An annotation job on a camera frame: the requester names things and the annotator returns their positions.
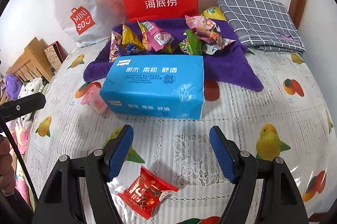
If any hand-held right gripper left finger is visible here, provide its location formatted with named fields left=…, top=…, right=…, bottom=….
left=38, top=125, right=134, bottom=224

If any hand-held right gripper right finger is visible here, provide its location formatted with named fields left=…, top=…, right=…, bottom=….
left=209, top=126, right=308, bottom=224

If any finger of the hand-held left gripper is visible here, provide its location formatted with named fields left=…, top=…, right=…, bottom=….
left=0, top=94, right=46, bottom=119

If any red snack packet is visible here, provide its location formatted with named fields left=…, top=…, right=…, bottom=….
left=118, top=165, right=179, bottom=220

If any light pink snack wrapper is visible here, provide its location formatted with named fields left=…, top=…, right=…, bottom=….
left=80, top=82, right=109, bottom=114

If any blue tissue pack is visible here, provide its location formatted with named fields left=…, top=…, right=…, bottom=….
left=99, top=55, right=205, bottom=120

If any small blue snack packet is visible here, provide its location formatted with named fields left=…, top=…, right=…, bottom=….
left=117, top=42, right=139, bottom=56

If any long pink snack packet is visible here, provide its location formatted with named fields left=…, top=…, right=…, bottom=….
left=109, top=31, right=124, bottom=63

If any white pink snack packet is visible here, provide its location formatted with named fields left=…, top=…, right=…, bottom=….
left=204, top=37, right=236, bottom=55

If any green snack packet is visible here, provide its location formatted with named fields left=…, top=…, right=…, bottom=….
left=179, top=29, right=203, bottom=56

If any gold yellow snack packet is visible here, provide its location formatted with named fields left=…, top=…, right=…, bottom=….
left=122, top=24, right=144, bottom=52

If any large yellow snack packet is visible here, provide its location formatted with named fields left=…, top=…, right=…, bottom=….
left=137, top=19, right=179, bottom=53

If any pale pink snack packet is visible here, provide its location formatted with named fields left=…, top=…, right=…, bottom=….
left=185, top=14, right=223, bottom=43

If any person's left hand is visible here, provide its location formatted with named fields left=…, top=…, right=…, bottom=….
left=0, top=135, right=17, bottom=197

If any white black dotted pillow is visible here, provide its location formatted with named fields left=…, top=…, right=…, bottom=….
left=18, top=77, right=49, bottom=119

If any purple plush toy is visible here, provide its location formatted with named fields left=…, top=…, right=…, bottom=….
left=4, top=74, right=24, bottom=98

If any pink printed bedding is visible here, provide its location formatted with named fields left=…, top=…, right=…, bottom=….
left=7, top=119, right=35, bottom=203

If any fruit print table cover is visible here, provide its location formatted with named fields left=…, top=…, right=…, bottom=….
left=24, top=37, right=337, bottom=224

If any patterned box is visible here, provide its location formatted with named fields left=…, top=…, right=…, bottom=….
left=43, top=41, right=67, bottom=73

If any purple towel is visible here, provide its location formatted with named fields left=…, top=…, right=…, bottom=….
left=84, top=17, right=264, bottom=91

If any white plastic shopping bag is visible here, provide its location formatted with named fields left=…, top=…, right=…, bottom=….
left=49, top=0, right=127, bottom=48

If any grey plaid folded cloth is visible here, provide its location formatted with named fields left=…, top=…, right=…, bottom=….
left=213, top=0, right=306, bottom=53

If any yellow green snack bag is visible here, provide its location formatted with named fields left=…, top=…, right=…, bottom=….
left=201, top=7, right=227, bottom=21

